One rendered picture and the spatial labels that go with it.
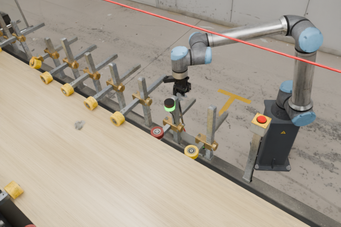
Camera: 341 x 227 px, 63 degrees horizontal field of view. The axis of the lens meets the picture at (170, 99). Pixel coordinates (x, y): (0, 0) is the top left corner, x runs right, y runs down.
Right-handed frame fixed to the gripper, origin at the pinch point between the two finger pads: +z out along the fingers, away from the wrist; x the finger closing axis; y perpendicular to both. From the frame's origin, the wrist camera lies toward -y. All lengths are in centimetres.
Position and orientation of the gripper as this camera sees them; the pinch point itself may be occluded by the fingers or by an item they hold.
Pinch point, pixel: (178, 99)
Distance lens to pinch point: 171.8
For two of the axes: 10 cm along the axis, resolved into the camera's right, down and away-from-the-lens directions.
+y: 8.0, 3.7, -4.7
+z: 0.6, 7.3, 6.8
